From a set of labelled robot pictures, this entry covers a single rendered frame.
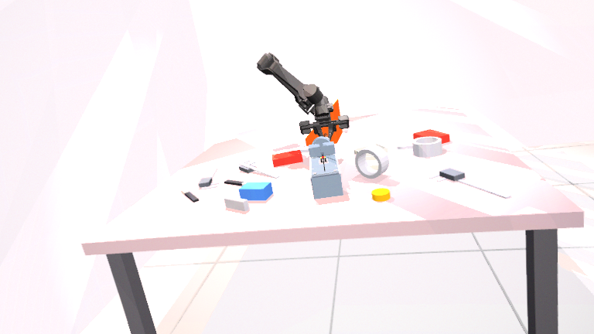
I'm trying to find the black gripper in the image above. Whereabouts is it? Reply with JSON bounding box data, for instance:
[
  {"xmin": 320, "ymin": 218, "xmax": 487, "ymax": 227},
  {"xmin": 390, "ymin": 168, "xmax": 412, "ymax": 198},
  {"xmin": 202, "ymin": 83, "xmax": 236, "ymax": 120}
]
[{"xmin": 299, "ymin": 115, "xmax": 350, "ymax": 141}]

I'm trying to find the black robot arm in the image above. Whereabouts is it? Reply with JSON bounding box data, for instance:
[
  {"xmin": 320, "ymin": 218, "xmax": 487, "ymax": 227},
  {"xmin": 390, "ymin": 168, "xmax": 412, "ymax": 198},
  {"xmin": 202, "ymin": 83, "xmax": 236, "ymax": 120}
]
[{"xmin": 257, "ymin": 53, "xmax": 334, "ymax": 121}]

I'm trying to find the blue block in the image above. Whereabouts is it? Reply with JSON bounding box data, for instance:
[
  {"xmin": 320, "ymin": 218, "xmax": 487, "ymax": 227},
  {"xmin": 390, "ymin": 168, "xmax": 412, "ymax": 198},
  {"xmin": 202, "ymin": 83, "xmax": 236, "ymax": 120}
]
[{"xmin": 239, "ymin": 182, "xmax": 273, "ymax": 201}]

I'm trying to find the grey hollow cylinder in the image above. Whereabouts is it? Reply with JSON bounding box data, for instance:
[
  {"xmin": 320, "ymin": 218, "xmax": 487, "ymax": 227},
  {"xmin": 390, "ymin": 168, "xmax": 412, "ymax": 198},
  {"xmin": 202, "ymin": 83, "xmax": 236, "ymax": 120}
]
[
  {"xmin": 355, "ymin": 145, "xmax": 389, "ymax": 179},
  {"xmin": 412, "ymin": 137, "xmax": 442, "ymax": 158}
]

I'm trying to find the yellow short cylinder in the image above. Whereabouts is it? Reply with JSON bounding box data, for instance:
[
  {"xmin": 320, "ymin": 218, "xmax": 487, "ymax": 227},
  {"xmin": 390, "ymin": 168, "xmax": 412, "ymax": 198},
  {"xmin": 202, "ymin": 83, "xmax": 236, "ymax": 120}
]
[{"xmin": 371, "ymin": 188, "xmax": 390, "ymax": 202}]

